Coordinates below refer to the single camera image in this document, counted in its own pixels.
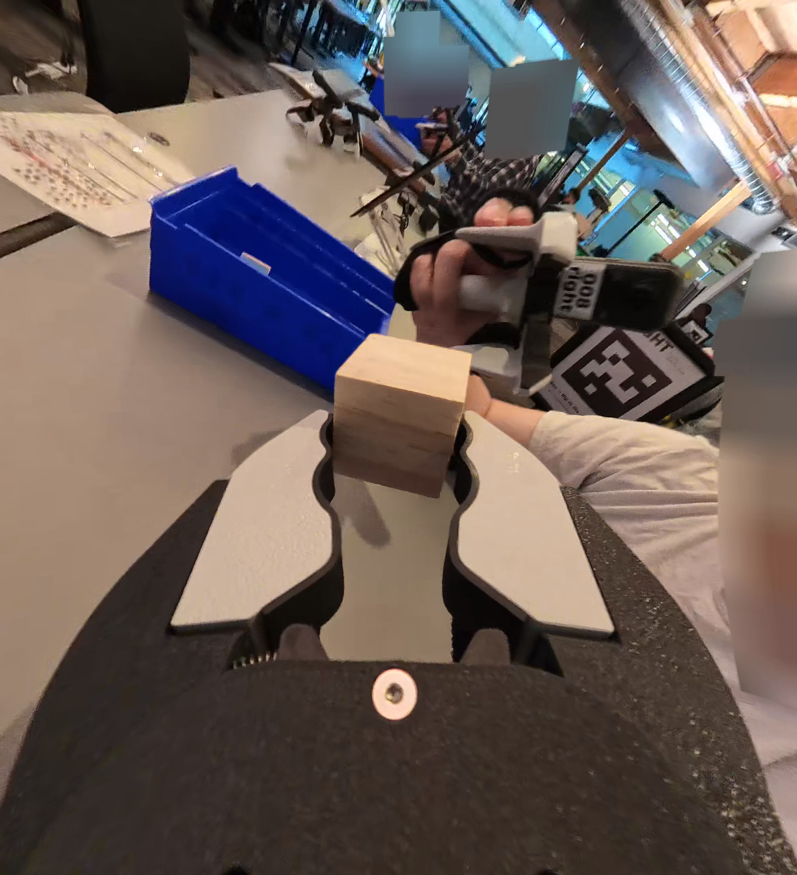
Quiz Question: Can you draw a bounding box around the silver ventilation duct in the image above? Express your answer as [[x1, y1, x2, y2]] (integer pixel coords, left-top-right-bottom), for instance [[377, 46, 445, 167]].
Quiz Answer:
[[614, 0, 779, 214]]

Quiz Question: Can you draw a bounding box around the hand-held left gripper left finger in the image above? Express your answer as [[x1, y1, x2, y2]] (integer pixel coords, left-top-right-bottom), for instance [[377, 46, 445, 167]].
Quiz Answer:
[[168, 409, 343, 637]]

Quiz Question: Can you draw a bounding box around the printed paper sheet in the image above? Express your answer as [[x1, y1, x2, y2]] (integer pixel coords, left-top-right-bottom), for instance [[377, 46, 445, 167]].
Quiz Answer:
[[0, 109, 196, 238]]

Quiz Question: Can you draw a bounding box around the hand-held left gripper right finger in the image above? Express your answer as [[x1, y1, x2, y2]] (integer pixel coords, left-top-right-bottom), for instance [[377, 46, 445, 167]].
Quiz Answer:
[[443, 410, 617, 641]]

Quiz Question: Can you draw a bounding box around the black office chair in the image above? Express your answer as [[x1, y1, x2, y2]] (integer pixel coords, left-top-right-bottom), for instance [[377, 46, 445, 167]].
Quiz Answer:
[[83, 0, 191, 105]]

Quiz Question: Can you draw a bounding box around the person's right hand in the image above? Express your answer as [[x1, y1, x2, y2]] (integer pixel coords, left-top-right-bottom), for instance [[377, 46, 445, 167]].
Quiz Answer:
[[411, 197, 538, 347]]

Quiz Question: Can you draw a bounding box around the black and white marker board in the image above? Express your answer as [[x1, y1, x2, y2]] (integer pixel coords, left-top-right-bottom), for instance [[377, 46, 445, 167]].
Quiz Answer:
[[548, 320, 722, 423]]

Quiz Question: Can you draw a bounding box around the person's right forearm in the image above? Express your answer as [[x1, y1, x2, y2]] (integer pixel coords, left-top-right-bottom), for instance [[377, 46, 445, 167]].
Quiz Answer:
[[463, 375, 551, 430]]

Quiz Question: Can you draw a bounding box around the dark metal tool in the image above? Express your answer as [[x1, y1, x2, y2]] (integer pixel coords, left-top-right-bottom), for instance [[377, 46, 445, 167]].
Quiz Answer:
[[285, 68, 380, 150]]

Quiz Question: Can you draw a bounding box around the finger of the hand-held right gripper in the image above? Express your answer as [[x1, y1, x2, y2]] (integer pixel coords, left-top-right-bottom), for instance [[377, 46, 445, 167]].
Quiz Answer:
[[522, 318, 557, 396]]

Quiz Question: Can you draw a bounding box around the wooden cube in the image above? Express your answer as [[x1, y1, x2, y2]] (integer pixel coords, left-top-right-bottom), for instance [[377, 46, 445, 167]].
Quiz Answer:
[[333, 334, 473, 499]]

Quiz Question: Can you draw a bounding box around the blue plastic bin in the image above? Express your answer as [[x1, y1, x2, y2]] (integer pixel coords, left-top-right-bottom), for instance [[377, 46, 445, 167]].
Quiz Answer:
[[149, 166, 397, 395]]

